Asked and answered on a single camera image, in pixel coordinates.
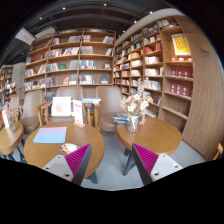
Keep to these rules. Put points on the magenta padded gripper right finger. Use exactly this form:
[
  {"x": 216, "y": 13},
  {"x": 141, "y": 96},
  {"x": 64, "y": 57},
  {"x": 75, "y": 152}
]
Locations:
[{"x": 152, "y": 166}]

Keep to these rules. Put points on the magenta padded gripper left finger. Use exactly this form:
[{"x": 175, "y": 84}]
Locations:
[{"x": 71, "y": 167}]

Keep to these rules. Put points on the white orange patterned mouse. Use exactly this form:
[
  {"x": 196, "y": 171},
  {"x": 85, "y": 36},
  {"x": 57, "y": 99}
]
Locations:
[{"x": 68, "y": 148}]

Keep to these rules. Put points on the light blue mouse pad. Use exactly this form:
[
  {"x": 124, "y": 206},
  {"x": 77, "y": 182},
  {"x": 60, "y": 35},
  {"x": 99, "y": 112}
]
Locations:
[{"x": 51, "y": 135}]

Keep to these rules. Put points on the round wooden table right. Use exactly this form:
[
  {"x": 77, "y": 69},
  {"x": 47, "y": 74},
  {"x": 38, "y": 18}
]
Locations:
[{"x": 155, "y": 134}]

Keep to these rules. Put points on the round wooden table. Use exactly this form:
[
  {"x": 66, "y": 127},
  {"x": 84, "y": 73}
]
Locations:
[
  {"x": 39, "y": 154},
  {"x": 155, "y": 134},
  {"x": 10, "y": 140}
]

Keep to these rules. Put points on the round wooden table centre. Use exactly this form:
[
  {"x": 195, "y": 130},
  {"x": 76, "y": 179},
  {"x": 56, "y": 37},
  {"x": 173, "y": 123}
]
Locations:
[{"x": 39, "y": 154}]

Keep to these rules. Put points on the stack of books on chair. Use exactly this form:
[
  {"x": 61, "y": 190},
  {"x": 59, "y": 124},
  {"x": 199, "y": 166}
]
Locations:
[{"x": 120, "y": 117}]

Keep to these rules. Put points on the white framed picture card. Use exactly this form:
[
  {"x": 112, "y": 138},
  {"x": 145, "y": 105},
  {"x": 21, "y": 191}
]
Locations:
[{"x": 61, "y": 106}]

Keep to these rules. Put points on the white sign on wooden stand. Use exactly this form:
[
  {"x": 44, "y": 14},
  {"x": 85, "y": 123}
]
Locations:
[{"x": 78, "y": 114}]

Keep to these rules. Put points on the glass vase with dried flowers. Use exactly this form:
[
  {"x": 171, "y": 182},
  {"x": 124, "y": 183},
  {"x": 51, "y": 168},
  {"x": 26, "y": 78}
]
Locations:
[{"x": 136, "y": 106}]

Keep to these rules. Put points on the round wooden table left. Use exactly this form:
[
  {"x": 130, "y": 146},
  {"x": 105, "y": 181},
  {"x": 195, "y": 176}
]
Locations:
[{"x": 10, "y": 140}]

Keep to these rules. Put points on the stack of books on armrest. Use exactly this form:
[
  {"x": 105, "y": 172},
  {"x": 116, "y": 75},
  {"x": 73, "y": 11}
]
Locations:
[{"x": 94, "y": 100}]

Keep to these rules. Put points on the beige armchair middle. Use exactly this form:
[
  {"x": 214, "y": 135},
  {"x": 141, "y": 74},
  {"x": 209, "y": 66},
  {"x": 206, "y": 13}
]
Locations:
[{"x": 75, "y": 93}]

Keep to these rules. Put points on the beige armchair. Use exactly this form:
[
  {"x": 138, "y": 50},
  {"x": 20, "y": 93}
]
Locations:
[
  {"x": 75, "y": 93},
  {"x": 110, "y": 103},
  {"x": 30, "y": 120}
]

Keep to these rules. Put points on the beige armchair left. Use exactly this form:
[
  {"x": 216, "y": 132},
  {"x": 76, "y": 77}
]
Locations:
[{"x": 30, "y": 120}]

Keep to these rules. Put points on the beige armchair right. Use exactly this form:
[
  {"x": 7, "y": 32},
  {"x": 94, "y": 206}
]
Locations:
[{"x": 110, "y": 103}]

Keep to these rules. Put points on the card stand on left table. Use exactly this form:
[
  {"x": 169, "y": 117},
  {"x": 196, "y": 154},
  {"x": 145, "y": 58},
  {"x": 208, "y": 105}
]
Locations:
[{"x": 8, "y": 118}]

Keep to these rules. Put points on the right wooden bookshelf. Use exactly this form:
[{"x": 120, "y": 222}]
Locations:
[{"x": 187, "y": 91}]

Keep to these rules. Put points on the wooden bookshelf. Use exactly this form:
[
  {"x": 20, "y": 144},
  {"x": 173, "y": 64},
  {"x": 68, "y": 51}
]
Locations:
[
  {"x": 76, "y": 57},
  {"x": 187, "y": 91}
]

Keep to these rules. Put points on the back wooden bookshelf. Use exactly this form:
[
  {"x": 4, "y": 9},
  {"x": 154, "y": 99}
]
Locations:
[{"x": 76, "y": 57}]

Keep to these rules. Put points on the yellow framed picture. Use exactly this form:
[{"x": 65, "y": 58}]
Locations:
[{"x": 180, "y": 45}]

